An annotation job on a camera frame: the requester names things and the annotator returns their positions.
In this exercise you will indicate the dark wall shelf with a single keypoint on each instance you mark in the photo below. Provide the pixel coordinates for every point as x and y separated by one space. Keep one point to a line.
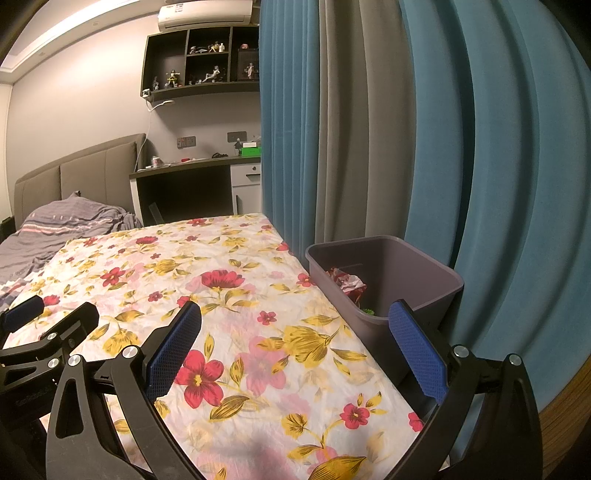
164 55

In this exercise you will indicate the grey plastic bin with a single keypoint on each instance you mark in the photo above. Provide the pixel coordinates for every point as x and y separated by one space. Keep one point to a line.
392 258

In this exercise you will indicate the row of shelf figurines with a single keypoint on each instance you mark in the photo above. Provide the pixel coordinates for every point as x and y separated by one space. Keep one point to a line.
172 79

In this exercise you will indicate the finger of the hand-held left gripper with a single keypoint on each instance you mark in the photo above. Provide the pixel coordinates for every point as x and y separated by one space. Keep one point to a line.
23 311
74 325

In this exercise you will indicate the small black desk item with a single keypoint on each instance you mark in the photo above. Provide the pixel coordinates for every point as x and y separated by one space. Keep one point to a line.
219 156

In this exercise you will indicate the blue and grey curtain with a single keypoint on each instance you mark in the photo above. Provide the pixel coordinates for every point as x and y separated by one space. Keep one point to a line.
508 184

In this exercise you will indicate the white drawer cabinet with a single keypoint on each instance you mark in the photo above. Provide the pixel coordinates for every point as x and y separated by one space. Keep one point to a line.
247 194

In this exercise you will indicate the green mesh roll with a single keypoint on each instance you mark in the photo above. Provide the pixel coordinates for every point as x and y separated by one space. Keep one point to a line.
368 311

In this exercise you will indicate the grey striped duvet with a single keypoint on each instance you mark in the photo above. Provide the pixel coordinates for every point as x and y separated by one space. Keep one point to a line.
60 217

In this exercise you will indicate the green box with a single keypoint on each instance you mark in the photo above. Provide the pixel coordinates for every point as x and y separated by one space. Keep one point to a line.
251 152

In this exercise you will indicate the dark desk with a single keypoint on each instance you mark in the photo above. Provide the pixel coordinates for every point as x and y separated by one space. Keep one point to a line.
184 194

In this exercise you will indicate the white clip lamp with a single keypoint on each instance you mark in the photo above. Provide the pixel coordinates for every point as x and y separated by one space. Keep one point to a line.
146 93

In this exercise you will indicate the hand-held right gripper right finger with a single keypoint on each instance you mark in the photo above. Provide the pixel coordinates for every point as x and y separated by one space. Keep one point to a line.
418 350

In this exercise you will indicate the grey wall socket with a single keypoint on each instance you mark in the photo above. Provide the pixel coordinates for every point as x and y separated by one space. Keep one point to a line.
186 142
237 137

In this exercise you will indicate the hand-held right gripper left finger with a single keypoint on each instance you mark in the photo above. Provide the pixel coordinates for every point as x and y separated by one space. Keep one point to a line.
173 350

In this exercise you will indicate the grey upholstered headboard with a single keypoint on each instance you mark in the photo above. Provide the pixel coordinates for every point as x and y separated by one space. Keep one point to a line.
92 175

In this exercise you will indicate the red and white plastic bag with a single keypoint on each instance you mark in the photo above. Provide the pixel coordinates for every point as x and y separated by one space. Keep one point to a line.
346 281

